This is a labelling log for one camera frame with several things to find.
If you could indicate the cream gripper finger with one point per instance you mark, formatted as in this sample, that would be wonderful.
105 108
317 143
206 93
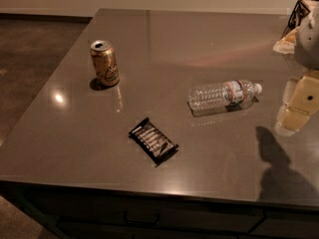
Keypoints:
299 103
286 45

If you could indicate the orange soda can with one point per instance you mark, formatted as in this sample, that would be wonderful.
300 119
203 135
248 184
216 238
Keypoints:
105 64

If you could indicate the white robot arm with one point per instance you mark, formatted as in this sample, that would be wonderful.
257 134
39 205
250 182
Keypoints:
307 42

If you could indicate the black rxbar chocolate wrapper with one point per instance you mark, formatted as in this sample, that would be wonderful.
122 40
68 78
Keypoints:
153 141

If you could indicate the clear plastic water bottle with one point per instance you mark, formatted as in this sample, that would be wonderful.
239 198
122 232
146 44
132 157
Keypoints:
227 94

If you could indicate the black wire basket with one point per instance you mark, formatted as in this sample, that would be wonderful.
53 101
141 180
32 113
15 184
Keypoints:
301 10

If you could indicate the dark cabinet drawer handle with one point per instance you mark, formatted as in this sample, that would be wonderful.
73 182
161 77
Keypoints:
141 218

